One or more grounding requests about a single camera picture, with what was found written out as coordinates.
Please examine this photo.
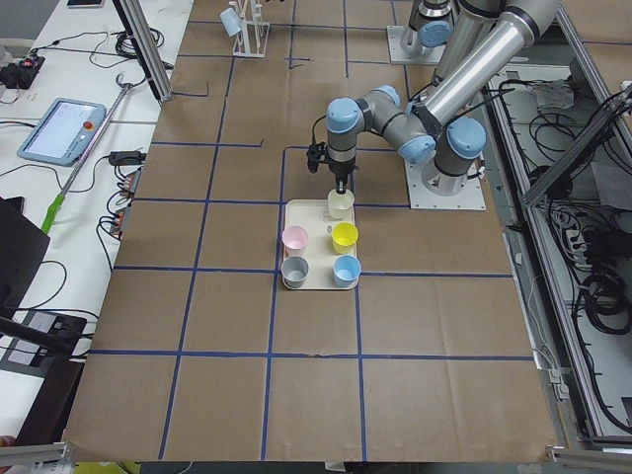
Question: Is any cream plastic tray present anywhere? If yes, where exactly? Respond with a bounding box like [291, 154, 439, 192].
[283, 199, 358, 290]

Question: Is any white wire cup rack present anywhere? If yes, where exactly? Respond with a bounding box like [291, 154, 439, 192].
[228, 0, 271, 58]

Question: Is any blue teach pendant tablet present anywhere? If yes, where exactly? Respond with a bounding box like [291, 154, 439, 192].
[17, 98, 107, 166]

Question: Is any metal reacher grabber tool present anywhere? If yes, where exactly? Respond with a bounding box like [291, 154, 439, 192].
[40, 73, 134, 235]

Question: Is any cream plastic cup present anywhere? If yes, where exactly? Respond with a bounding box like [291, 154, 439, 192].
[327, 190, 355, 219]

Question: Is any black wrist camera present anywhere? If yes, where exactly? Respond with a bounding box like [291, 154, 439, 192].
[306, 142, 327, 174]

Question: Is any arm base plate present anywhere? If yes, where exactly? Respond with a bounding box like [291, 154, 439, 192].
[405, 149, 486, 211]
[386, 26, 445, 65]

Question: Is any aluminium frame post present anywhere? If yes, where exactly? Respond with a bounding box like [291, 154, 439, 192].
[113, 0, 173, 105]

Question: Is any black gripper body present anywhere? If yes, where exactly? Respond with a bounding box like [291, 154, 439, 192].
[330, 160, 354, 184]

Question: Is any grey plastic cup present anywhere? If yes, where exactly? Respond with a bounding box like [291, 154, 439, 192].
[280, 256, 309, 289]

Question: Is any light blue plastic cup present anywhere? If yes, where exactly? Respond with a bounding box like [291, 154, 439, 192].
[220, 8, 242, 38]

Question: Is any yellow plastic cup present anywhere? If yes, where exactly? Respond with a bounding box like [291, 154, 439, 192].
[332, 222, 358, 254]

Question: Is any black power adapter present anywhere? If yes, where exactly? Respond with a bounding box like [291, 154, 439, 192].
[108, 150, 146, 166]

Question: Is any pink plastic cup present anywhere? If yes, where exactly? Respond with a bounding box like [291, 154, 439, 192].
[281, 225, 309, 257]

